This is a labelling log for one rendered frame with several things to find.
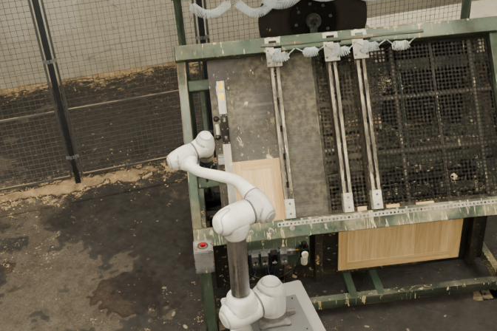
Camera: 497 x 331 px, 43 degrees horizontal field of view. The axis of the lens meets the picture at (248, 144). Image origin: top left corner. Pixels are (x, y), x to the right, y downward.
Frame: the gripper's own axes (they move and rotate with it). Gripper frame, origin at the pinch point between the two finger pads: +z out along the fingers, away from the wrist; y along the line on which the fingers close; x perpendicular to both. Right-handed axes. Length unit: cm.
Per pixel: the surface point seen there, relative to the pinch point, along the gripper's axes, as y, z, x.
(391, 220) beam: -117, 41, 30
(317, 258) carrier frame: -73, 90, 25
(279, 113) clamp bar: -57, 4, -43
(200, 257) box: 11, 35, 35
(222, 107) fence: -20, 2, -53
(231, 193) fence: -16.8, 31.8, -5.2
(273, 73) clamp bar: -56, -12, -64
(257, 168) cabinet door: -36.4, 25.3, -16.4
